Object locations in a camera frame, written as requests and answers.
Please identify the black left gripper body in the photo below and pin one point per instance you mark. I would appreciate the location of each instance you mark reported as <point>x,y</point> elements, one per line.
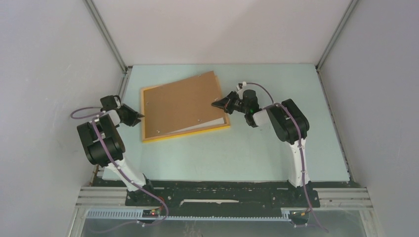
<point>128,113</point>

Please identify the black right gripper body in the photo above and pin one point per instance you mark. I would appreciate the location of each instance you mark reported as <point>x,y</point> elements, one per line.
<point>237,104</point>

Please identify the brown cardboard backing board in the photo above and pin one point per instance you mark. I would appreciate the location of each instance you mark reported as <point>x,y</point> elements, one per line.
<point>183,104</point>

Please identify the orange wooden picture frame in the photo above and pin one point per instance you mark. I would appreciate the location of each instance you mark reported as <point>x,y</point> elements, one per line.
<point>144,111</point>

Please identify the building and sky photo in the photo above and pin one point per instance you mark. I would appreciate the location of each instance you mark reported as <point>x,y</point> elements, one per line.
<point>202,124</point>

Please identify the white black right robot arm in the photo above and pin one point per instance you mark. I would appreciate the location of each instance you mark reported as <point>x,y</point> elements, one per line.
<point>288,121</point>

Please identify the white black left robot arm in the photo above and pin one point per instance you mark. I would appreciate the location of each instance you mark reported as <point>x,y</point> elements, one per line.
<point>104,146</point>

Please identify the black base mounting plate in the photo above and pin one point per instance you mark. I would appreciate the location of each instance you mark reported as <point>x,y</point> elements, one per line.
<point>233,199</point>

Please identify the small electronics board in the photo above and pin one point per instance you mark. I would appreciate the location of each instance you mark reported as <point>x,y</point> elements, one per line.
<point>151,213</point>

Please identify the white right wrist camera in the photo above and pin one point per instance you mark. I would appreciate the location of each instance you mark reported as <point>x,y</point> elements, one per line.
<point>241,86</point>

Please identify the left aluminium corner post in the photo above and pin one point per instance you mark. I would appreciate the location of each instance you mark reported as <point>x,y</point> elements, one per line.
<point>101,25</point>

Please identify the aluminium corner post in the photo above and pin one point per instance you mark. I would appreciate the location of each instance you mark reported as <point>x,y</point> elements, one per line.
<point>337,32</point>
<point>101,25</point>

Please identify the aluminium rail front frame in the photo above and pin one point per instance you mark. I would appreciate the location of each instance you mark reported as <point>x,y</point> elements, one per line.
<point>110,200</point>

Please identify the right aluminium corner post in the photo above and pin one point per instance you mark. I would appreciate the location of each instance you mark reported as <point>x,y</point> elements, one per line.
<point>337,32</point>

